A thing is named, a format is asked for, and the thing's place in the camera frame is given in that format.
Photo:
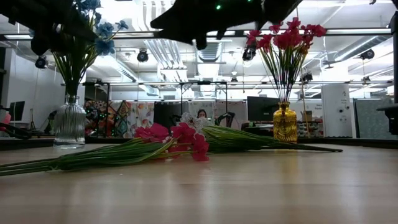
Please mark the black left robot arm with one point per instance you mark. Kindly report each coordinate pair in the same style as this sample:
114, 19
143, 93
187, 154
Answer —
25, 9

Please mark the person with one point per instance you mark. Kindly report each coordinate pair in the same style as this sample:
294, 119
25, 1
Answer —
202, 114

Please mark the colourful patterned cloth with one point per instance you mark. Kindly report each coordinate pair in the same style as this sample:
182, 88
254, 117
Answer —
124, 118

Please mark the clear ribbed glass vase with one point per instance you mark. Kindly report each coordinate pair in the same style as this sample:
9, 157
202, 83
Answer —
70, 124

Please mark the black bracket mount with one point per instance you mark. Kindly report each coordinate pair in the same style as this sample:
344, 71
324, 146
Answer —
392, 119

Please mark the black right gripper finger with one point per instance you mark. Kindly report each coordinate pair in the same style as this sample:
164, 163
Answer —
174, 15
177, 31

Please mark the white tall cabinet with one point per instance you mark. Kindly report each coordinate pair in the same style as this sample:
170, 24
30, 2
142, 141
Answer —
335, 105

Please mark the grey office partition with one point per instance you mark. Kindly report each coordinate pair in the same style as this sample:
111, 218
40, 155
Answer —
370, 118

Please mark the black ceiling-hung camera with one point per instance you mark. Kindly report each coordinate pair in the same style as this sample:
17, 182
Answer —
41, 63
367, 54
250, 53
142, 56
306, 77

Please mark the silver ceiling air duct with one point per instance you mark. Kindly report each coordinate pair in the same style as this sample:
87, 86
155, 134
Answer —
210, 56
351, 49

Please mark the black computer monitor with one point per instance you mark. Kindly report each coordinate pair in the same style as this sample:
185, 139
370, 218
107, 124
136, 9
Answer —
261, 107

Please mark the small black monitor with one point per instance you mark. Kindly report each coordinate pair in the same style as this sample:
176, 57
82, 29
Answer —
15, 110

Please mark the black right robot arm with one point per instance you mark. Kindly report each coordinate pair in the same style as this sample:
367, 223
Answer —
280, 7

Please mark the red artificial flower bunch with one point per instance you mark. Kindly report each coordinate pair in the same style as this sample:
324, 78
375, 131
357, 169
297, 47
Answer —
155, 130
315, 30
253, 32

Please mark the black rectangular panel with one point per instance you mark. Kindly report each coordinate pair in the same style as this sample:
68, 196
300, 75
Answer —
166, 112

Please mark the brown cardboard box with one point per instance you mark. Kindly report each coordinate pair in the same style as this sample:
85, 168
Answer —
308, 116

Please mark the white LED light strip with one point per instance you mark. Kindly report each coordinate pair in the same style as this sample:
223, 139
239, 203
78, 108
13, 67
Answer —
15, 36
230, 32
357, 31
136, 35

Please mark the background black rig frame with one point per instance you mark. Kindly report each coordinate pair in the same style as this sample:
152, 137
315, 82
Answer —
342, 82

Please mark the background black robot arm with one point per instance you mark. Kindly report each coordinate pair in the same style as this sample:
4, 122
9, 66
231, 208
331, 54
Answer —
51, 119

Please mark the yellow glass vase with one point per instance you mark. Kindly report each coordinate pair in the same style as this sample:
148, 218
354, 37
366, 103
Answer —
285, 127

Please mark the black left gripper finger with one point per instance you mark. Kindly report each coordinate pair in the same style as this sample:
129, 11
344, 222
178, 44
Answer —
84, 37
82, 25

